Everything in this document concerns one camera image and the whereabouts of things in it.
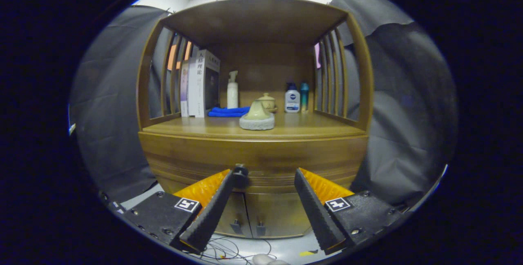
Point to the teal bottle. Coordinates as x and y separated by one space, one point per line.
305 98

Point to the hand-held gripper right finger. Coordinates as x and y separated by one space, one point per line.
316 212

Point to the white pump bottle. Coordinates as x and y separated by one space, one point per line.
232 95

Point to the wooden drawer with black knob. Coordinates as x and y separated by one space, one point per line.
265 154

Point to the white and blue device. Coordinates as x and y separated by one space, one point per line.
71 129

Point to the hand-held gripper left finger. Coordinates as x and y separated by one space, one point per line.
212 212

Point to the white book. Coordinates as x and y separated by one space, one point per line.
200 85

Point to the blue folded cloth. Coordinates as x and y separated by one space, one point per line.
224 112

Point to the beige lidded teacup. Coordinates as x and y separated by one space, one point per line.
268 101

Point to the pale purple book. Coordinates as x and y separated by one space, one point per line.
184 89

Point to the yellow tape piece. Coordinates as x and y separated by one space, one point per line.
307 252

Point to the wooden countertop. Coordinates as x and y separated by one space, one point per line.
318 126

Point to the small black device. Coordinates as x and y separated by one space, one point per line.
114 205

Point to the brown wooden cabinet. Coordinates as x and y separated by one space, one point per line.
253 20

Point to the white shoe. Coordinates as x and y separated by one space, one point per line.
267 260

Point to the white lotion bottle blue cap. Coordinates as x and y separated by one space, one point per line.
292 101

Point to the pale green brush grey base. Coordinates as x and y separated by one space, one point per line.
257 121

